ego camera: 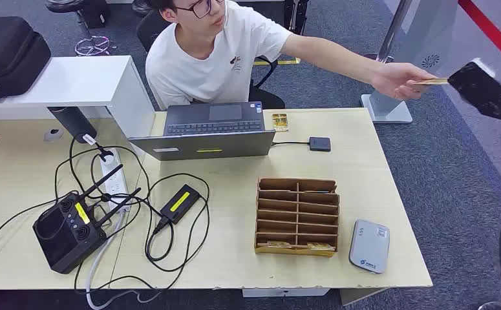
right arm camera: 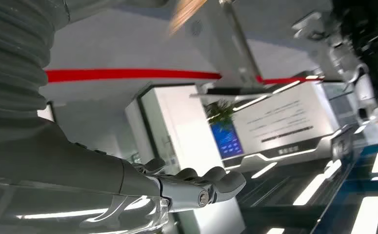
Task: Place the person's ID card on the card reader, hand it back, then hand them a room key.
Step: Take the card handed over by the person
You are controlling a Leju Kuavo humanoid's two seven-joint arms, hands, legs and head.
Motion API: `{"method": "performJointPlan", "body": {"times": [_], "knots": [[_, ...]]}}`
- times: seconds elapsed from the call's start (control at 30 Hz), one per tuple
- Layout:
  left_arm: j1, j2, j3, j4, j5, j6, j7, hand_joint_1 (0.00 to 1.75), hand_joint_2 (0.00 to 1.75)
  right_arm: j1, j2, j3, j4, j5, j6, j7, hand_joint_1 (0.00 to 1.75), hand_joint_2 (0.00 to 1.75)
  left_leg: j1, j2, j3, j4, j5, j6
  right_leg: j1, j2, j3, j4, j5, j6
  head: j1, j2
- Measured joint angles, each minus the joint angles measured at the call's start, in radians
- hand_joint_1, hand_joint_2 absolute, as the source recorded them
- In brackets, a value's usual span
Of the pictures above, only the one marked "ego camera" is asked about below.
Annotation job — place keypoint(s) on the person's left hand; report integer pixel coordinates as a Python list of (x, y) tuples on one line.
[(400, 81)]

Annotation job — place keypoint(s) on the gold patterned ID card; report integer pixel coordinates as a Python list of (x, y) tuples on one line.
[(436, 81)]

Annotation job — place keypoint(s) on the person's left forearm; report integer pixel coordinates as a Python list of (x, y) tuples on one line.
[(348, 60)]

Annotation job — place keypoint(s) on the small black card reader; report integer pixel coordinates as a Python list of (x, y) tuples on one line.
[(320, 144)]

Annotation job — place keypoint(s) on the white card reader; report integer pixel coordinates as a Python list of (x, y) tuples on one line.
[(368, 246)]

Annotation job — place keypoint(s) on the wooden card organizer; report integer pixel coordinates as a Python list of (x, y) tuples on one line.
[(297, 218)]

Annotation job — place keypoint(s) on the person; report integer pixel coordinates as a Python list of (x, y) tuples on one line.
[(198, 64)]

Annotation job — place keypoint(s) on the grey kiosk stand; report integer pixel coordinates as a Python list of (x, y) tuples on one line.
[(430, 38)]

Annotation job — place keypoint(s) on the yellow floor tape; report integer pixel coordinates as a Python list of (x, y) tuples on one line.
[(284, 62)]

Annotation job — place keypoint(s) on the black stand legs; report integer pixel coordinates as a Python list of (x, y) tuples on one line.
[(295, 17)]

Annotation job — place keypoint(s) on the grey laptop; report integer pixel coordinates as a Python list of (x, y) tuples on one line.
[(207, 143)]

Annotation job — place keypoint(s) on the beige under-table panel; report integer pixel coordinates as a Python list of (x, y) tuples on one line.
[(357, 295)]

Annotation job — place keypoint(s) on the black power adapter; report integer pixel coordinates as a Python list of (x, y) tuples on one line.
[(181, 203)]

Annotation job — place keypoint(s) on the white power strip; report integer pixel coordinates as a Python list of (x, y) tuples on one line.
[(115, 184)]

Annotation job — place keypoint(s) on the black plug with white tag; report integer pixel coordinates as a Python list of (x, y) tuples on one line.
[(103, 153)]

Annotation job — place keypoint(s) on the black stool chrome base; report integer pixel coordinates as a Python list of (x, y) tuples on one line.
[(92, 46)]

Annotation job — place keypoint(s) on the white desk shelf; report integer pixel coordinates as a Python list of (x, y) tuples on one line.
[(74, 81)]

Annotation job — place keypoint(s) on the grey round desk grommet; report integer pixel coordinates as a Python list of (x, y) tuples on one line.
[(53, 134)]

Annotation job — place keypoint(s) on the black device with antennas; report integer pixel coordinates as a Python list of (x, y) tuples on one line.
[(66, 239)]

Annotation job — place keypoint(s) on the black carrying case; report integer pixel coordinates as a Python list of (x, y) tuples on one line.
[(6, 60)]

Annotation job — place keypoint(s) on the chrome stanchion post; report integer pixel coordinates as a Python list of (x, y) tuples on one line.
[(393, 30)]

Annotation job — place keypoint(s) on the white table support bracket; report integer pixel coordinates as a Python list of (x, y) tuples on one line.
[(284, 292)]

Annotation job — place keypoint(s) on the black cylindrical post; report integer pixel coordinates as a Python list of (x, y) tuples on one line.
[(72, 124)]

